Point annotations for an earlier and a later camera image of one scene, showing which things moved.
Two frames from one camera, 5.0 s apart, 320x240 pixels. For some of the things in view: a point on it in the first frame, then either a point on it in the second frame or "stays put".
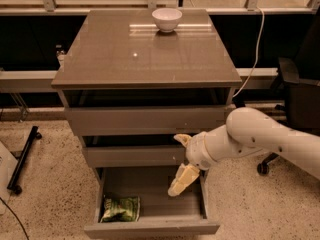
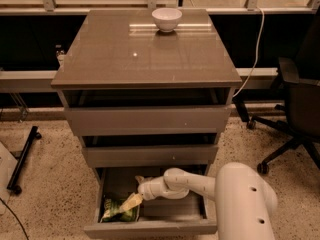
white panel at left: [8, 164] stays put
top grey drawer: [147, 121] stays put
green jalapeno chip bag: [121, 209] stays put
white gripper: [196, 151] -> [149, 189]
